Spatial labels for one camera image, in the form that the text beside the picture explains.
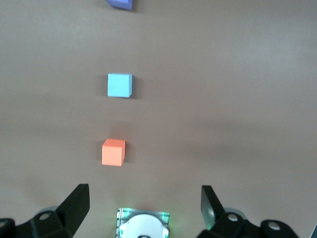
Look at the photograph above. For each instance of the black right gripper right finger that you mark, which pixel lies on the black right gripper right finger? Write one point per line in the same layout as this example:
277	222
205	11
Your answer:
223	225

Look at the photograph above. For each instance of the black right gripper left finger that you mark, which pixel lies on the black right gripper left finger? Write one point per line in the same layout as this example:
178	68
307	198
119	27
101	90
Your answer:
67	213

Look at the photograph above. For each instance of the blue foam block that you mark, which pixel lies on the blue foam block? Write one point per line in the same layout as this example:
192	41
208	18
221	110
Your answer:
119	85

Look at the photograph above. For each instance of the orange foam block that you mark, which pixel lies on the orange foam block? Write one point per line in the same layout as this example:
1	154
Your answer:
112	153

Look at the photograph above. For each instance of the purple foam block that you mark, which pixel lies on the purple foam block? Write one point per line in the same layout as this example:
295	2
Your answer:
120	3

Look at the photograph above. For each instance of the brown table cover sheet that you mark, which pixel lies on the brown table cover sheet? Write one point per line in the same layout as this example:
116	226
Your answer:
223	99

